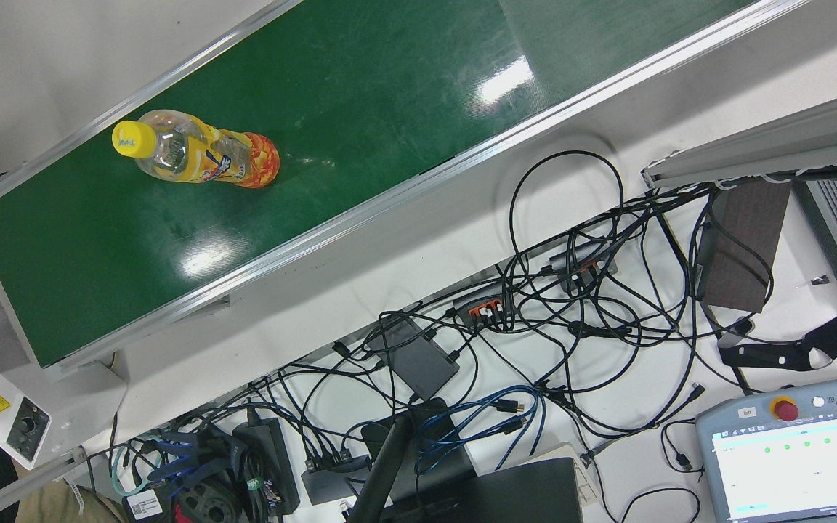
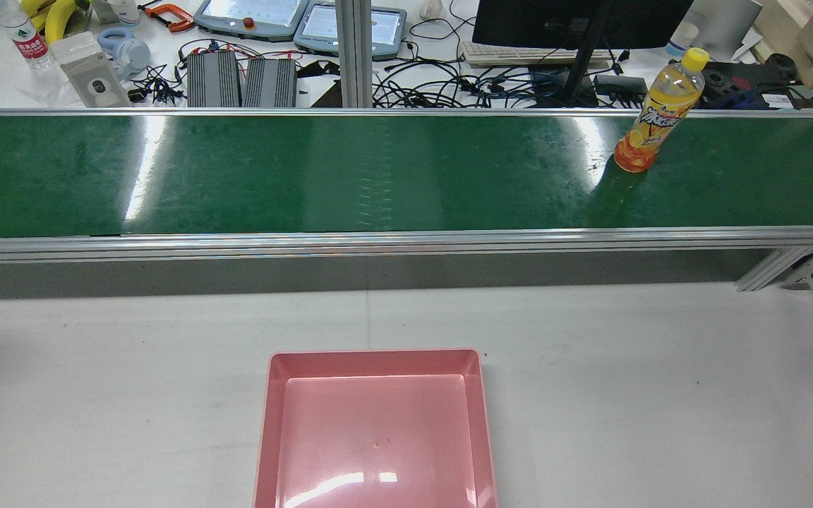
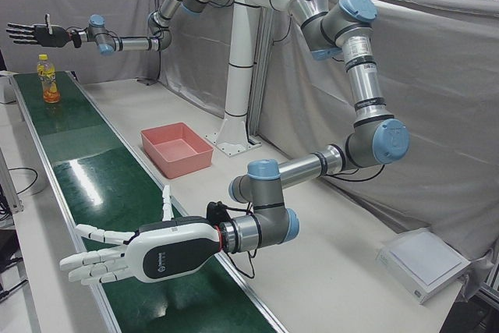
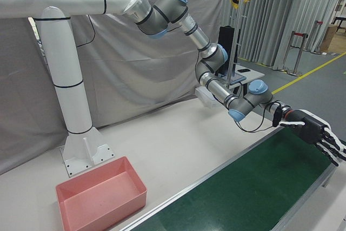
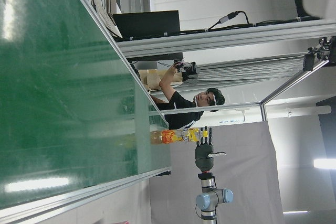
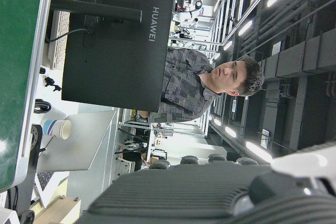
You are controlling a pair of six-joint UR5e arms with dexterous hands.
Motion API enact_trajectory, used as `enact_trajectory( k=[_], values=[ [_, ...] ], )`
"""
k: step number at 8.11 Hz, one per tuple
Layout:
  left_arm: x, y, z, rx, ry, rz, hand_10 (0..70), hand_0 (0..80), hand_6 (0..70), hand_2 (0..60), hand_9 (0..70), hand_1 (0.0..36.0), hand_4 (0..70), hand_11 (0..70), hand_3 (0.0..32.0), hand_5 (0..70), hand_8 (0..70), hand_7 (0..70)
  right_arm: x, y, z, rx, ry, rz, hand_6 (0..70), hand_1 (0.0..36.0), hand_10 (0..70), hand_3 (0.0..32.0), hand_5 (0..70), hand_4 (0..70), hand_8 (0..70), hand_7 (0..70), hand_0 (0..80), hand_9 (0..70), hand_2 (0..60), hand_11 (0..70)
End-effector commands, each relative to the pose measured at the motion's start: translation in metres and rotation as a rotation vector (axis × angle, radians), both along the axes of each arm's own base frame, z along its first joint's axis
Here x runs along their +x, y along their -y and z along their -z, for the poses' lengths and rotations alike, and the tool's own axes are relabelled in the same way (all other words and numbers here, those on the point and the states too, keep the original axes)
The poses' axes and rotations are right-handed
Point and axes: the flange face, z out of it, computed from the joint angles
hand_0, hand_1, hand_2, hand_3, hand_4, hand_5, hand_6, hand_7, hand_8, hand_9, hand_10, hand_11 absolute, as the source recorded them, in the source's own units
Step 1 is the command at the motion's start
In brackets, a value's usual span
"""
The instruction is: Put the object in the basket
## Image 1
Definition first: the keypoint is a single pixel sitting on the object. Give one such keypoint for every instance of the black docking hub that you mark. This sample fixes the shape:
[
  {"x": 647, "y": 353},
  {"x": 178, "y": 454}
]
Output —
[{"x": 328, "y": 483}]

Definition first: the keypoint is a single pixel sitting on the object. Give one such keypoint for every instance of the black Huawei monitor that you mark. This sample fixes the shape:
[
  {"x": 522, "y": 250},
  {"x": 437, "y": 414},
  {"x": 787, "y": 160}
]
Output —
[{"x": 520, "y": 497}]

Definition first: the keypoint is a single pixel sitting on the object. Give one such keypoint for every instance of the gray robot teach pendant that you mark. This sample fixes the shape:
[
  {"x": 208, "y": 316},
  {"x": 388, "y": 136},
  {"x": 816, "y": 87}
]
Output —
[{"x": 789, "y": 472}]

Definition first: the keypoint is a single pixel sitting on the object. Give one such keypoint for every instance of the aluminium profile beam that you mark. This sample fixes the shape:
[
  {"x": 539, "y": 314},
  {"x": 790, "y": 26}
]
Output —
[{"x": 767, "y": 142}]

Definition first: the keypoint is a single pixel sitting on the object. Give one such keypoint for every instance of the white label tag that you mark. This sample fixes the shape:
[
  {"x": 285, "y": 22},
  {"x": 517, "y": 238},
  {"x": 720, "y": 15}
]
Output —
[{"x": 144, "y": 503}]

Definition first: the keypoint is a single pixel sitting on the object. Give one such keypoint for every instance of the dark brown block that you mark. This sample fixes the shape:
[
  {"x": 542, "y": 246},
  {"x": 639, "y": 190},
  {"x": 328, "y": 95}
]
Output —
[{"x": 745, "y": 247}]

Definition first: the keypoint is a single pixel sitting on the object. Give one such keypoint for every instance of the black monitor stand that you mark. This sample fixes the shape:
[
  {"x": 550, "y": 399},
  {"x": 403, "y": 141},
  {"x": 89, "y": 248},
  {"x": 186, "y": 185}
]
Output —
[{"x": 389, "y": 465}]

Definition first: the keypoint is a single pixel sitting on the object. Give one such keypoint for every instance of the black power brick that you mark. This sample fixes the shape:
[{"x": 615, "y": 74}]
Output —
[{"x": 269, "y": 465}]

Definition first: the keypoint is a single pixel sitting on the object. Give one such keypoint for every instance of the white keyboard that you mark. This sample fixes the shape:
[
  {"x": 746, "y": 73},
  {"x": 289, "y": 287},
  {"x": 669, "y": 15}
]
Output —
[{"x": 587, "y": 485}]

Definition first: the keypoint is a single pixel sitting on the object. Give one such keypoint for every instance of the green conveyor belt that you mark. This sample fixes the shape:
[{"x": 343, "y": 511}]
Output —
[{"x": 360, "y": 109}]

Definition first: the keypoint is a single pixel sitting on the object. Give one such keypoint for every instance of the white conveyor speed control box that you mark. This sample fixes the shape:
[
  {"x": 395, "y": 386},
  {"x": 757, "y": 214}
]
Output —
[{"x": 62, "y": 407}]

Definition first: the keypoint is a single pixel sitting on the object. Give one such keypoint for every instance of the black hub with orange ports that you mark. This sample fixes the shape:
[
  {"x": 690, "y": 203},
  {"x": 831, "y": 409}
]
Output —
[{"x": 484, "y": 301}]

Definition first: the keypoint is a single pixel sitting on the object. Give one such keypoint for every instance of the flat dark gray adapter box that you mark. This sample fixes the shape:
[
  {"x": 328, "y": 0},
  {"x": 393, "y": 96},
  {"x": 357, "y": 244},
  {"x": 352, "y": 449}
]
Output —
[{"x": 418, "y": 363}]

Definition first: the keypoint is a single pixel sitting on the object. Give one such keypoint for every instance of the yellow-capped orange drink bottle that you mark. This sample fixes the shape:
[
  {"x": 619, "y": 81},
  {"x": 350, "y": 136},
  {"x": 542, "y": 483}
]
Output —
[{"x": 208, "y": 156}]

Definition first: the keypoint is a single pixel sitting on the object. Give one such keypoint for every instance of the gray usb hub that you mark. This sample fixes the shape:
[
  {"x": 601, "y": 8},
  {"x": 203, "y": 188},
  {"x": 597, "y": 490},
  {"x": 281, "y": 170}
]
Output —
[{"x": 582, "y": 260}]

